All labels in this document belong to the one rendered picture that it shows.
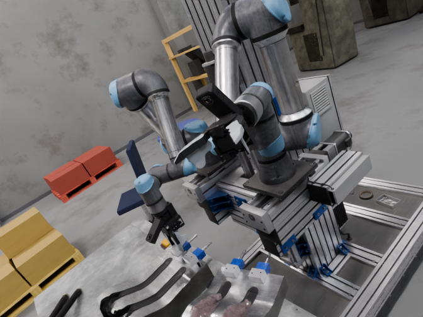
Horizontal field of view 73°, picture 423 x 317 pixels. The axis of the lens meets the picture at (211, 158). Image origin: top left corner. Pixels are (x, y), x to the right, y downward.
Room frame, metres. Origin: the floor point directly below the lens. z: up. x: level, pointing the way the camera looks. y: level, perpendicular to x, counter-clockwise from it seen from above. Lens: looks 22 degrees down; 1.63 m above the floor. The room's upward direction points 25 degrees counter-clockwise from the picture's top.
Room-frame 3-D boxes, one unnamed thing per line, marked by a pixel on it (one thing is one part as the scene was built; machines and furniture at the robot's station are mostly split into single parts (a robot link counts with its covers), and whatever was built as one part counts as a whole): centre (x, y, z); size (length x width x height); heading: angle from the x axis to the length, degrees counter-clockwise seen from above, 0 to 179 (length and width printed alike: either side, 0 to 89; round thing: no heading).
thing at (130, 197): (2.91, 0.89, 0.48); 0.56 x 0.53 x 0.96; 111
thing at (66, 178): (5.85, 2.53, 0.24); 1.40 x 0.99 x 0.48; 117
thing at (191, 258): (0.97, 0.20, 0.89); 0.13 x 0.05 x 0.05; 121
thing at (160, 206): (1.05, 0.28, 1.13); 0.08 x 0.08 x 0.05
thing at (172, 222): (1.05, 0.27, 1.05); 0.09 x 0.08 x 0.12; 121
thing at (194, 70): (7.37, -1.02, 0.96); 1.49 x 1.39 x 1.93; 27
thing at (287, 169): (1.02, -0.22, 1.09); 0.15 x 0.15 x 0.10
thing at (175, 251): (1.06, 0.26, 0.89); 0.13 x 0.05 x 0.05; 121
